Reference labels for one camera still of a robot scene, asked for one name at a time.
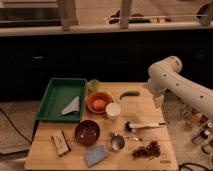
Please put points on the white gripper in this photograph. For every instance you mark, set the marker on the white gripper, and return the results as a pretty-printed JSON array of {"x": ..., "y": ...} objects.
[{"x": 158, "y": 98}]

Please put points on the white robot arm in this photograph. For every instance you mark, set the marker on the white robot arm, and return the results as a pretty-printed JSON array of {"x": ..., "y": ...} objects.
[{"x": 165, "y": 75}]

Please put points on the white paper cup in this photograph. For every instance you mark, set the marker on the white paper cup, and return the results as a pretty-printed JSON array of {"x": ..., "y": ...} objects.
[{"x": 113, "y": 110}]

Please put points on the brown dried food pile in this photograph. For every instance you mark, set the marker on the brown dried food pile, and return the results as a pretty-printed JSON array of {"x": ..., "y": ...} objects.
[{"x": 151, "y": 150}]

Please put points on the spice bottles on floor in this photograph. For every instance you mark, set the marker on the spice bottles on floor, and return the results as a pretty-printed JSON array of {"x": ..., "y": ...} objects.
[{"x": 198, "y": 124}]

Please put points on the metal measuring cup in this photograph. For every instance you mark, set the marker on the metal measuring cup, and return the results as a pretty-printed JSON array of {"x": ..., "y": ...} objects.
[{"x": 117, "y": 141}]

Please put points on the orange fruit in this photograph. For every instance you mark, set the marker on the orange fruit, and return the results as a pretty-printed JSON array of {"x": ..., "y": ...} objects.
[{"x": 98, "y": 105}]

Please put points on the orange bowl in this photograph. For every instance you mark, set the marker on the orange bowl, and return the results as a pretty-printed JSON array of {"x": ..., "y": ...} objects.
[{"x": 98, "y": 96}]

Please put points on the green plastic cup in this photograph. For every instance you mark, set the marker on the green plastic cup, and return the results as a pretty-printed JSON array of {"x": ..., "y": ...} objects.
[{"x": 93, "y": 86}]

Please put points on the dark purple bowl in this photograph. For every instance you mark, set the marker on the dark purple bowl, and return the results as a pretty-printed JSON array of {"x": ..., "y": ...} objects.
[{"x": 87, "y": 132}]

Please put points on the blue sponge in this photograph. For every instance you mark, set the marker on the blue sponge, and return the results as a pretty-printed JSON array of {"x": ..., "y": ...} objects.
[{"x": 95, "y": 156}]

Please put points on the grey folded cloth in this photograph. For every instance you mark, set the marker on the grey folded cloth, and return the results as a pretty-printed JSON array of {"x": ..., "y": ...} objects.
[{"x": 73, "y": 106}]

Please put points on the green plastic tray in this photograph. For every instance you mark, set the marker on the green plastic tray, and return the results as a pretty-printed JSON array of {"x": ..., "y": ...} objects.
[{"x": 59, "y": 93}]

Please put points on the wooden block with black edge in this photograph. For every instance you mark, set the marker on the wooden block with black edge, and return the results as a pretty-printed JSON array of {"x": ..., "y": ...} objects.
[{"x": 60, "y": 142}]

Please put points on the grey floor mat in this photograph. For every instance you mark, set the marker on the grey floor mat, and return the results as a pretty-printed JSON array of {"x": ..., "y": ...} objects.
[{"x": 15, "y": 132}]

